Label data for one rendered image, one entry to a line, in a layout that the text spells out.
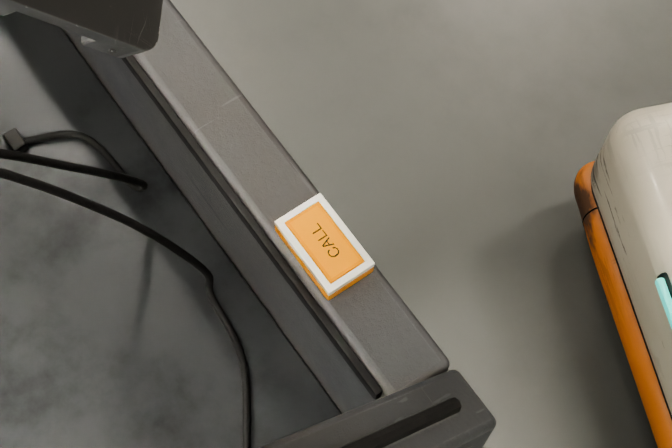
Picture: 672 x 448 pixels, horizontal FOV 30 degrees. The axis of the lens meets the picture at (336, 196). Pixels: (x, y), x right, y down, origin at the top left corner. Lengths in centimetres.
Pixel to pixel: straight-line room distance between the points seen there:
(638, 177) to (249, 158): 88
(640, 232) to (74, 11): 119
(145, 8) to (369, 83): 144
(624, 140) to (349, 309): 91
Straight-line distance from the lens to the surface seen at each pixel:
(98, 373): 78
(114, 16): 38
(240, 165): 69
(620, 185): 154
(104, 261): 80
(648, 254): 150
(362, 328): 66
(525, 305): 170
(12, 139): 84
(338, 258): 66
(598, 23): 193
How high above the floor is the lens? 157
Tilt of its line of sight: 65 degrees down
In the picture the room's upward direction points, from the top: 5 degrees clockwise
